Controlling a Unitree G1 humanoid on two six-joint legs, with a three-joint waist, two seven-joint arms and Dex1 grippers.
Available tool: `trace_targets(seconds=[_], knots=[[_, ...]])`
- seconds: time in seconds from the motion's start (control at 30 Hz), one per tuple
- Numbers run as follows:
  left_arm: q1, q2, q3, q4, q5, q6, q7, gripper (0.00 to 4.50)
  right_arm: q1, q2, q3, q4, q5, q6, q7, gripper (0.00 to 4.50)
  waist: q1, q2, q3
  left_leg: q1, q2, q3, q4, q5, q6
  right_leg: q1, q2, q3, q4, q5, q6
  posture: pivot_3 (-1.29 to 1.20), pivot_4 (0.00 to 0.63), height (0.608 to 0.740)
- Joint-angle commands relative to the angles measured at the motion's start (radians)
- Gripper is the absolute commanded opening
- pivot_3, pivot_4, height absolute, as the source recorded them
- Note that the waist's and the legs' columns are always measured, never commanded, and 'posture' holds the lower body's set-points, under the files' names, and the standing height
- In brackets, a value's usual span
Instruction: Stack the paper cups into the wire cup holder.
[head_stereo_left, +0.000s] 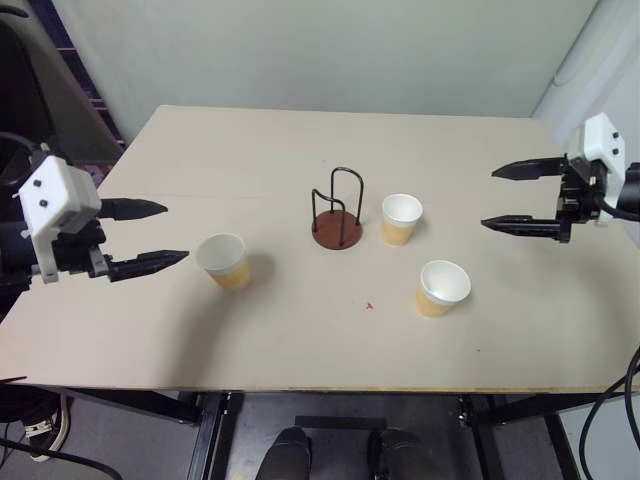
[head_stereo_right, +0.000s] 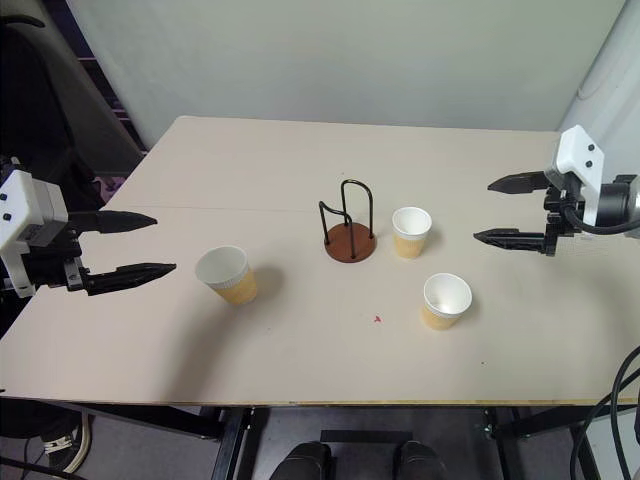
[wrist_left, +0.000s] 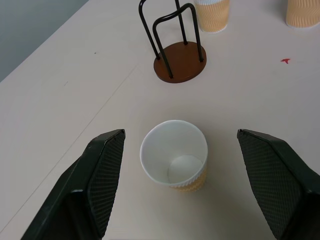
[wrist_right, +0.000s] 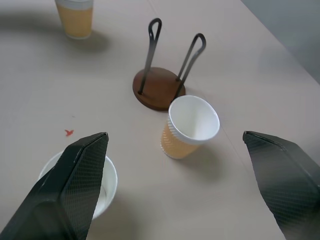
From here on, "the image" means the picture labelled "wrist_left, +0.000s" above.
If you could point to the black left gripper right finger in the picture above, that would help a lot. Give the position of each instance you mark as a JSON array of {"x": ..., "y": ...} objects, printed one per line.
[{"x": 277, "y": 185}]

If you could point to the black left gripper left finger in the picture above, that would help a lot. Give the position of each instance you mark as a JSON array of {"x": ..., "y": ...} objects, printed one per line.
[{"x": 82, "y": 190}]

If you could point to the yellow ribbed paper cup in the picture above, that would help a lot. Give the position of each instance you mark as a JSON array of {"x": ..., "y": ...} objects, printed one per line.
[
  {"x": 212, "y": 15},
  {"x": 303, "y": 12},
  {"x": 170, "y": 152}
]

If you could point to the red mark on table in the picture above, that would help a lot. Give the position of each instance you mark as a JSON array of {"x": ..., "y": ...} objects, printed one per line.
[{"x": 285, "y": 60}]

